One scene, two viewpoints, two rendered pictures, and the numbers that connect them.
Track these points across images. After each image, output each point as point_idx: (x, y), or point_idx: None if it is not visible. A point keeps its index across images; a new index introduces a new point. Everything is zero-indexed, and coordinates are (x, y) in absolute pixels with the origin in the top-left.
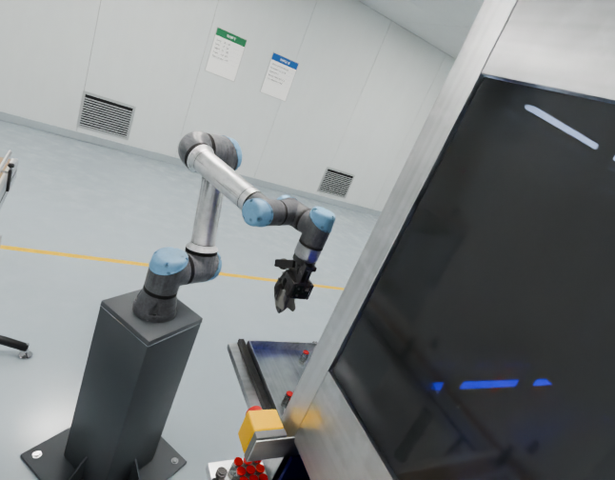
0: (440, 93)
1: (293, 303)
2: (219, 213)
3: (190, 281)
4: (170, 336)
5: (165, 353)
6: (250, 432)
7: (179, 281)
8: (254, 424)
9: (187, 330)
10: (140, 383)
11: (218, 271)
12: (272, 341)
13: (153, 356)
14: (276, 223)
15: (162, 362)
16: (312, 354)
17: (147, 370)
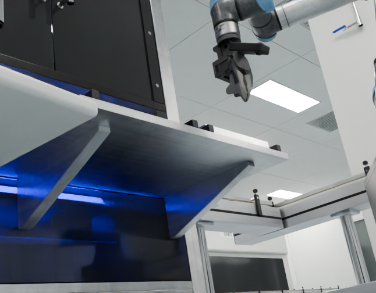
0: None
1: (230, 86)
2: None
3: None
4: (369, 178)
5: None
6: None
7: None
8: None
9: (374, 171)
10: None
11: (375, 81)
12: (248, 136)
13: (372, 204)
14: (252, 28)
15: None
16: (177, 112)
17: None
